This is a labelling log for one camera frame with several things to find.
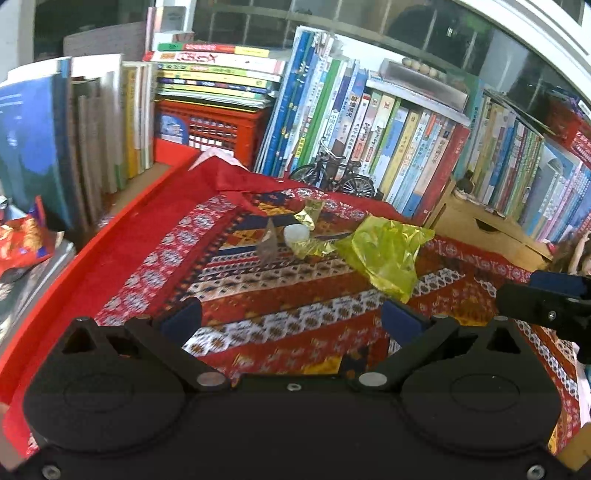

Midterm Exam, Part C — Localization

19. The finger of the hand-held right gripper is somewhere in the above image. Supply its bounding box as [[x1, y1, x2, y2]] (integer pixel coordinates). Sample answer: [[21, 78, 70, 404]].
[[495, 270, 591, 341]]

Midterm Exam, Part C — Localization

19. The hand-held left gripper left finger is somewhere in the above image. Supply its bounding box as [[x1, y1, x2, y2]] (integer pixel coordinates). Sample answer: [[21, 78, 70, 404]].
[[60, 295, 234, 393]]

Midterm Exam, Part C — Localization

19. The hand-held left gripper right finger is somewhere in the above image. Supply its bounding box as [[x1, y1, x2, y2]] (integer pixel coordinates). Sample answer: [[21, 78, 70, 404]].
[[353, 295, 527, 393]]

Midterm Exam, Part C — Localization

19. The yellow-green foil wrapper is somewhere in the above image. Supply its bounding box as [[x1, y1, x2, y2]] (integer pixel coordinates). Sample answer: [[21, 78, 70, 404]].
[[334, 216, 435, 304]]

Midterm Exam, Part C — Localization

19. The white paper ball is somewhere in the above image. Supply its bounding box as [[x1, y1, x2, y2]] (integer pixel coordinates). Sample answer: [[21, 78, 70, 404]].
[[283, 224, 310, 246]]

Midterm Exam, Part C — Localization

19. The row of books on cabinet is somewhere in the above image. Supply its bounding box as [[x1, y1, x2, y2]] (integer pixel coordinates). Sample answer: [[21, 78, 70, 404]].
[[455, 88, 591, 246]]

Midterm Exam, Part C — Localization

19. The row of pale upright books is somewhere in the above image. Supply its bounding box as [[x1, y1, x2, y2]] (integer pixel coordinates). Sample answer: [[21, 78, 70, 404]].
[[68, 53, 160, 223]]

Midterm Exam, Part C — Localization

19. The stack of flat books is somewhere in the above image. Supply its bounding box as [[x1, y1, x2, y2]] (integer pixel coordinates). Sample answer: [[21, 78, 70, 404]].
[[142, 41, 288, 110]]

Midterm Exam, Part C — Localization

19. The long-haired doll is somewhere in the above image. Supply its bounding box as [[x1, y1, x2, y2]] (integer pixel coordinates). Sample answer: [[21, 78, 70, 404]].
[[551, 228, 591, 278]]

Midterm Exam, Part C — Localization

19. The wooden drawer cabinet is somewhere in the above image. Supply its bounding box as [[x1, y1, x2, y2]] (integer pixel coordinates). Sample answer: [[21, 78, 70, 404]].
[[422, 180, 556, 274]]

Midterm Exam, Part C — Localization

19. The red patterned tablecloth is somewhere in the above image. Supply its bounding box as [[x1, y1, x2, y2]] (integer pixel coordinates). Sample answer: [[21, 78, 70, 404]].
[[92, 148, 585, 457]]

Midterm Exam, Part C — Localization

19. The red flat tray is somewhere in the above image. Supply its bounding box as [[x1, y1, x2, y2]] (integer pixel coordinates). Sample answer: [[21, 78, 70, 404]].
[[0, 138, 204, 445]]

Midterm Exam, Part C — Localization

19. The small dark-haired figurine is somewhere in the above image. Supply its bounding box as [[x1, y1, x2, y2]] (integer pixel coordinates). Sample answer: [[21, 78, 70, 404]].
[[455, 170, 479, 200]]

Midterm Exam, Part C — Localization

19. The pile of flat magazines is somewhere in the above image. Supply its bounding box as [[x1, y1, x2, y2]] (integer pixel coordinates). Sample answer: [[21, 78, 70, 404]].
[[0, 240, 78, 343]]

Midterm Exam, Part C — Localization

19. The red plastic basket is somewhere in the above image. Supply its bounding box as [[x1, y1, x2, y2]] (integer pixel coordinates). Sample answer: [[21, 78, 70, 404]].
[[547, 98, 591, 161]]

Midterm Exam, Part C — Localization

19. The miniature black bicycle model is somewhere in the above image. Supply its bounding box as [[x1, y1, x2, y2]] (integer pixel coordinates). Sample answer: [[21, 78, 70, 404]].
[[288, 138, 378, 200]]

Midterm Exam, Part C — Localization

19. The red snack packet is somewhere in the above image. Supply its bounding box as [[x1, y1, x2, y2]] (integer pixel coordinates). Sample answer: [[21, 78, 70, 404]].
[[0, 196, 66, 274]]

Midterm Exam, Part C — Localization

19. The red plastic crate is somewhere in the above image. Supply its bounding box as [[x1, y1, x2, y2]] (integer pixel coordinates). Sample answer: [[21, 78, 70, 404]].
[[154, 98, 274, 170]]

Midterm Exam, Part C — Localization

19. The large blue book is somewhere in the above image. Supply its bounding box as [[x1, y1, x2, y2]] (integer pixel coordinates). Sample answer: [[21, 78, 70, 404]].
[[0, 58, 78, 232]]

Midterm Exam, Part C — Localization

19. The grey flat box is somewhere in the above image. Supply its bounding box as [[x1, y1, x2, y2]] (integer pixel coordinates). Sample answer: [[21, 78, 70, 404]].
[[379, 58, 470, 114]]

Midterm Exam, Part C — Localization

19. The grey board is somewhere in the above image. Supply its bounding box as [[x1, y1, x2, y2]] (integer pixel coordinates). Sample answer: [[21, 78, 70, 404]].
[[62, 21, 149, 59]]

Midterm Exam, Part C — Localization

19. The white framed window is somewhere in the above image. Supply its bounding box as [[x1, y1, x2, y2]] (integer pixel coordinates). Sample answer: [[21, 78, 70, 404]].
[[32, 0, 591, 139]]

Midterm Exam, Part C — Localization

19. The small clear display box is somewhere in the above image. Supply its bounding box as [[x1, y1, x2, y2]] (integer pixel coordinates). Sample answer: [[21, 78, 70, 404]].
[[147, 4, 195, 45]]

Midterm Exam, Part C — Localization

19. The string of wooden beads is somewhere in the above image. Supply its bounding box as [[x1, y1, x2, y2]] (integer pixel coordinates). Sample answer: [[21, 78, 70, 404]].
[[402, 57, 447, 77]]

